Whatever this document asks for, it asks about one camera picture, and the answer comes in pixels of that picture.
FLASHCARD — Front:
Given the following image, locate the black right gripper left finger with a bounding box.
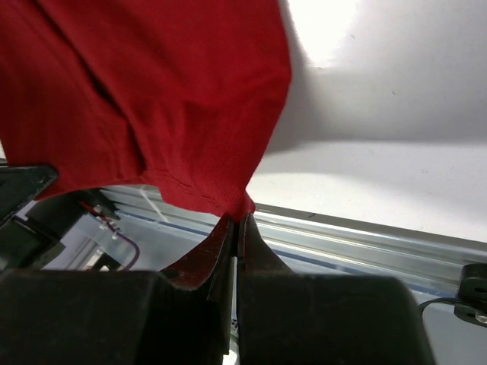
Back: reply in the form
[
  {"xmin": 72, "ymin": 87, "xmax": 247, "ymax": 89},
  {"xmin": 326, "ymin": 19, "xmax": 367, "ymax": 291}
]
[{"xmin": 1, "ymin": 216, "xmax": 234, "ymax": 364}]

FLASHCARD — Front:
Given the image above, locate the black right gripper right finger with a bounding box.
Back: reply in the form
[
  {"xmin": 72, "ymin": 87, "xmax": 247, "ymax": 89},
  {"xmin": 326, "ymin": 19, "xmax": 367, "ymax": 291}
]
[{"xmin": 237, "ymin": 215, "xmax": 434, "ymax": 365}]

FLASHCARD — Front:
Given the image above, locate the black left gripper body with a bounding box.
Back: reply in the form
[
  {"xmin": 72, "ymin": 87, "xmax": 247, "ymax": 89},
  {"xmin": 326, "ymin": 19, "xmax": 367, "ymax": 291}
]
[{"xmin": 1, "ymin": 164, "xmax": 59, "ymax": 224}]

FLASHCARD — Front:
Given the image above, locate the aluminium frame rail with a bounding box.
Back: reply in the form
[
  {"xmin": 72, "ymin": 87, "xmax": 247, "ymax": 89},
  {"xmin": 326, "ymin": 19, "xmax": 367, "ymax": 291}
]
[{"xmin": 101, "ymin": 186, "xmax": 486, "ymax": 297}]

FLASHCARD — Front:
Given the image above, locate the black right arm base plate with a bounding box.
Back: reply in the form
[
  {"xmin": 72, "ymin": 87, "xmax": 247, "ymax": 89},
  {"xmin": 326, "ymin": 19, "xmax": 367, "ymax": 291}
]
[{"xmin": 454, "ymin": 263, "xmax": 486, "ymax": 328}]

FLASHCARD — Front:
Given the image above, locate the dark red t shirt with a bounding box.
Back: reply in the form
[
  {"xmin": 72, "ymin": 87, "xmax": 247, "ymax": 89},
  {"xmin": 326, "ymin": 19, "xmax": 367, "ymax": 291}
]
[{"xmin": 1, "ymin": 1, "xmax": 291, "ymax": 220}]

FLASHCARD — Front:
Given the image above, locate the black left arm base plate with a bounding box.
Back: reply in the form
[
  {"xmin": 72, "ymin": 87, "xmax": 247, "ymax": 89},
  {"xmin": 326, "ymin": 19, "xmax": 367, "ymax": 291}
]
[{"xmin": 1, "ymin": 189, "xmax": 119, "ymax": 271}]

